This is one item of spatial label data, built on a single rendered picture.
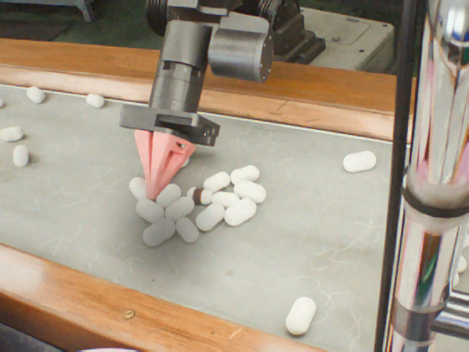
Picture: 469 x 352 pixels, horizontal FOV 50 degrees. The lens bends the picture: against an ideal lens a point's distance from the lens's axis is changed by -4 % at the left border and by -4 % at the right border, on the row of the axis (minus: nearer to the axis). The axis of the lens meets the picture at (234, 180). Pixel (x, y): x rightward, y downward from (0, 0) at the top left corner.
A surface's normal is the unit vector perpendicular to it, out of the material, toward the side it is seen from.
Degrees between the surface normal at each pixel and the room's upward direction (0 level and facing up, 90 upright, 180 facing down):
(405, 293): 90
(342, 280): 0
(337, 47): 0
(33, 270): 0
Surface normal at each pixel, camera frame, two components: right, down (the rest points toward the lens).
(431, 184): -0.54, 0.62
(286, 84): -0.15, -0.73
